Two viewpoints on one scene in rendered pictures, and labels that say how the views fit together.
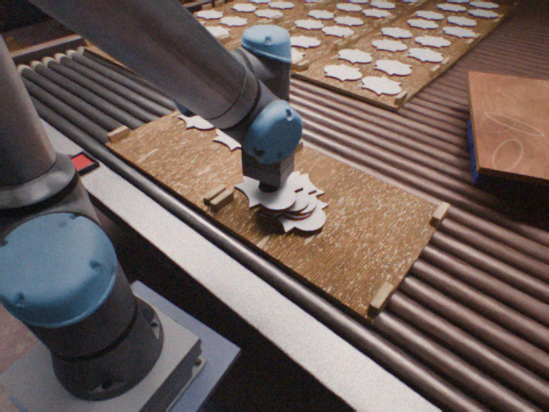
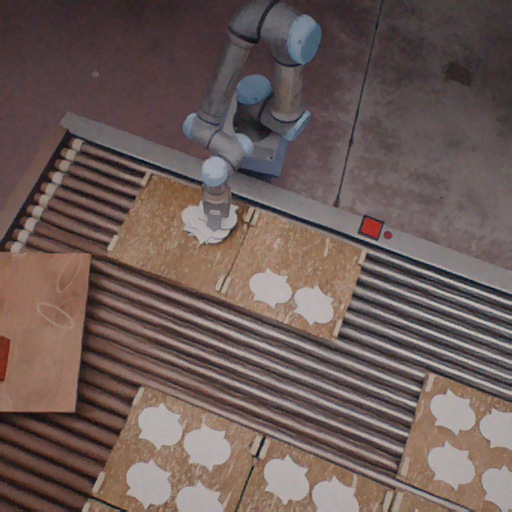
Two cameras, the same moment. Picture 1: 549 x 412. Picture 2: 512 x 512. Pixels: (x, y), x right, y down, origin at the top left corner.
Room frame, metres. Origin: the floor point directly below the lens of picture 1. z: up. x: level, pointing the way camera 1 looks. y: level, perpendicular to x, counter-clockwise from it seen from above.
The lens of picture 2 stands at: (1.45, -0.19, 2.91)
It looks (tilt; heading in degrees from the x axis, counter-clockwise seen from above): 69 degrees down; 157
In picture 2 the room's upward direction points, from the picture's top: 4 degrees clockwise
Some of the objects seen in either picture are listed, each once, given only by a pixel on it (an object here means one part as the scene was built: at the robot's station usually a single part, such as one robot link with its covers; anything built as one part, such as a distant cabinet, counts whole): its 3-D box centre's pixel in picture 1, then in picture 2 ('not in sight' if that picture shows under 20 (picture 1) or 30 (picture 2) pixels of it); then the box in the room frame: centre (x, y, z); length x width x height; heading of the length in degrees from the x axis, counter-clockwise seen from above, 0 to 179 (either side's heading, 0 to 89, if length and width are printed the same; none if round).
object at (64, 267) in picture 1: (68, 280); (255, 97); (0.25, 0.25, 1.13); 0.13 x 0.12 x 0.14; 35
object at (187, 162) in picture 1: (203, 145); (294, 274); (0.83, 0.20, 0.93); 0.41 x 0.35 x 0.02; 50
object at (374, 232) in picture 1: (328, 213); (182, 232); (0.56, -0.12, 0.93); 0.41 x 0.35 x 0.02; 50
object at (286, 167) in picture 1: (274, 143); (215, 205); (0.58, 0.00, 1.10); 0.12 x 0.09 x 0.16; 153
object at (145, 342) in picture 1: (101, 331); (253, 116); (0.24, 0.24, 1.01); 0.15 x 0.15 x 0.10
